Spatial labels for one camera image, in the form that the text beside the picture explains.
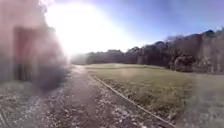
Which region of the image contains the pale path edging strip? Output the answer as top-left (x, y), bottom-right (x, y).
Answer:
top-left (87, 72), bottom-right (178, 128)

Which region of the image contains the leaf-strewn dirt path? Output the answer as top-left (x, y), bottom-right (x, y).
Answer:
top-left (9, 64), bottom-right (178, 128)

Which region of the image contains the grass field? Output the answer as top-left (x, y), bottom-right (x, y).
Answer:
top-left (83, 62), bottom-right (224, 128)

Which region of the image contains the row of trees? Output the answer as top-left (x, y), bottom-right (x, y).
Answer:
top-left (70, 28), bottom-right (224, 75)

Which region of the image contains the grey building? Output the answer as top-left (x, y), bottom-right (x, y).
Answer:
top-left (0, 0), bottom-right (48, 84)

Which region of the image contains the leaf-covered grass verge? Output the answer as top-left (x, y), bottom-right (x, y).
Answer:
top-left (0, 79), bottom-right (64, 128)

